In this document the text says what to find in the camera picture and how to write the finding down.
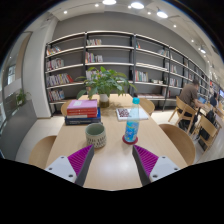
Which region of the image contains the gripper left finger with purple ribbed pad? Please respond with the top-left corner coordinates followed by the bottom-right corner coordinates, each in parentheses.
top-left (46, 145), bottom-right (94, 186)

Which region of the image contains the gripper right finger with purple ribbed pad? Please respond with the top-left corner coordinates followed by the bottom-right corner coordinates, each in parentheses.
top-left (132, 145), bottom-right (179, 186)

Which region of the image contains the blue plastic water bottle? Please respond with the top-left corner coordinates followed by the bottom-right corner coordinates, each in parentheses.
top-left (124, 98), bottom-right (140, 142)

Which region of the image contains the red round coaster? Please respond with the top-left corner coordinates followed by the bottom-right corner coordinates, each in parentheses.
top-left (122, 135), bottom-right (138, 145)

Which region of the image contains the wooden chair near left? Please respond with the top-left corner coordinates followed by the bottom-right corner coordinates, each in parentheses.
top-left (28, 135), bottom-right (56, 169)

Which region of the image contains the patterned ceramic cup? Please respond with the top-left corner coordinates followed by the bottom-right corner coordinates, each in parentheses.
top-left (85, 123), bottom-right (106, 148)

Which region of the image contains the wooden chair near right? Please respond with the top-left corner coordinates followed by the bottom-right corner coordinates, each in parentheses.
top-left (160, 124), bottom-right (196, 165)

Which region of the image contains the dark blue bottom book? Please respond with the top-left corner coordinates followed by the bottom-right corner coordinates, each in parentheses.
top-left (65, 108), bottom-right (101, 125)

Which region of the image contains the red middle book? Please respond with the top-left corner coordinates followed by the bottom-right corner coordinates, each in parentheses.
top-left (67, 109), bottom-right (98, 118)

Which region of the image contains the wooden chair far left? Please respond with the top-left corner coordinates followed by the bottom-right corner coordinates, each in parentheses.
top-left (61, 100), bottom-right (71, 117)

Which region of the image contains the open magazine on table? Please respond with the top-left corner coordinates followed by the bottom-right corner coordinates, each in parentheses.
top-left (116, 108), bottom-right (149, 121)

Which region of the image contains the pink top book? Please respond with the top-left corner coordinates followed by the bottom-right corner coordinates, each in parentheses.
top-left (68, 100), bottom-right (97, 109)

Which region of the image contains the wooden chair far right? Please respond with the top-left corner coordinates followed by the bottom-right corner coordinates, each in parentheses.
top-left (140, 98), bottom-right (155, 115)

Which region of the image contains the wooden chair under man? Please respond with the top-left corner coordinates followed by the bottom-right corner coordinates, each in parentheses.
top-left (169, 97), bottom-right (196, 132)

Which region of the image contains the wooden chair with bag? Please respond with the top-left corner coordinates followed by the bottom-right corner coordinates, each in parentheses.
top-left (192, 115), bottom-right (220, 150)

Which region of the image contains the seated man brown shirt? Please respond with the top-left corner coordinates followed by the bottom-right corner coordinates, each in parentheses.
top-left (177, 79), bottom-right (205, 131)

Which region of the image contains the small plant by window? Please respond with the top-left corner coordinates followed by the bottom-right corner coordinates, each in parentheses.
top-left (16, 89), bottom-right (30, 106)

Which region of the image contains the green potted plant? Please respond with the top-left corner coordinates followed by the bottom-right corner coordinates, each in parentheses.
top-left (77, 66), bottom-right (136, 108)

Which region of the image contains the seated person in background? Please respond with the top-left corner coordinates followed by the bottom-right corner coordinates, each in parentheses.
top-left (210, 92), bottom-right (218, 107)

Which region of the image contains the grey wall bookshelf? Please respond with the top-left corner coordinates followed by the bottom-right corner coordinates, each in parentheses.
top-left (44, 31), bottom-right (210, 115)

